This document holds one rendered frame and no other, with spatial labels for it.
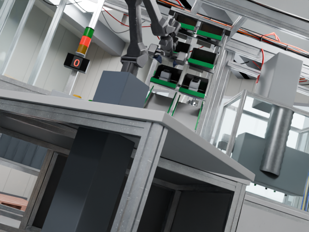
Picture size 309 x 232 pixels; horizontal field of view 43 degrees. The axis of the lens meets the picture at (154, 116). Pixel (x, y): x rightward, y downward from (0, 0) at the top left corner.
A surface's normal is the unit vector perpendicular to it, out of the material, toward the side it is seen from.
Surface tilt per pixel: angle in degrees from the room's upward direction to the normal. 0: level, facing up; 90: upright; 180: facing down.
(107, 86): 90
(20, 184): 90
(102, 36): 90
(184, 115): 45
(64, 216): 90
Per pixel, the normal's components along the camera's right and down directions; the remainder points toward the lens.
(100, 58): -0.53, -0.35
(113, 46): 0.79, 0.11
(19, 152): 0.14, -0.18
